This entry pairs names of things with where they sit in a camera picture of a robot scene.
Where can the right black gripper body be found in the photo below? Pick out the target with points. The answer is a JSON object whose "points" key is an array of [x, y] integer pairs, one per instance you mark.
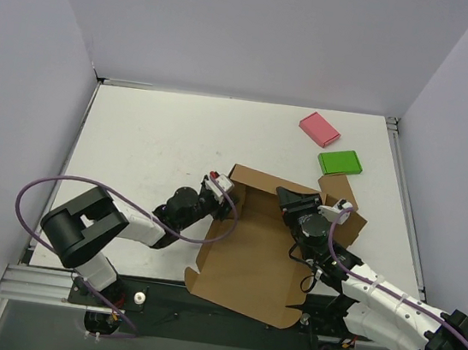
{"points": [[299, 206]]}

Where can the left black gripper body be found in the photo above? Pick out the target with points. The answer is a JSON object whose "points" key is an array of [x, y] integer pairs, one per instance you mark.
{"points": [[221, 207]]}

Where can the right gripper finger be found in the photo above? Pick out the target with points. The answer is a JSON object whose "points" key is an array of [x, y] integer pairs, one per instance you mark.
{"points": [[295, 201], [289, 217]]}

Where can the large brown cardboard box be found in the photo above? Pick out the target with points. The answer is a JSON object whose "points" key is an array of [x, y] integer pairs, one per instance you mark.
{"points": [[246, 265]]}

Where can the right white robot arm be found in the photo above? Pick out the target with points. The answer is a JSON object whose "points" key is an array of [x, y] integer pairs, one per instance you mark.
{"points": [[367, 304]]}

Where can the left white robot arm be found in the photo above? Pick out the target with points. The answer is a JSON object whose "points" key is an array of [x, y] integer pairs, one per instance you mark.
{"points": [[79, 229]]}

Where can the green paper box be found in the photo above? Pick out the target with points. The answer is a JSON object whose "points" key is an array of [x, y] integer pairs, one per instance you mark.
{"points": [[339, 163]]}

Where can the pink paper box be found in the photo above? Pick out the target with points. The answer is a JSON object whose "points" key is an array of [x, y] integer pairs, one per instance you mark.
{"points": [[319, 129]]}

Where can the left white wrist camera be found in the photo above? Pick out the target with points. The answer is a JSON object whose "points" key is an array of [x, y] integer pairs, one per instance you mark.
{"points": [[219, 185]]}

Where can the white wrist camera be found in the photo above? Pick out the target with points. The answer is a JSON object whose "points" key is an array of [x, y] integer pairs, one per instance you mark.
{"points": [[219, 185], [338, 213]]}

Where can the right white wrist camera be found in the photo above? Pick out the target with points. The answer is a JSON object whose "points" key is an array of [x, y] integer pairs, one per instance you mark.
{"points": [[338, 213]]}

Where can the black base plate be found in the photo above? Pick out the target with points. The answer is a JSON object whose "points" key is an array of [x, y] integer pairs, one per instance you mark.
{"points": [[167, 310]]}

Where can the aluminium frame rail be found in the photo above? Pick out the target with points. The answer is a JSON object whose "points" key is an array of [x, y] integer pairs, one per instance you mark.
{"points": [[145, 143]]}

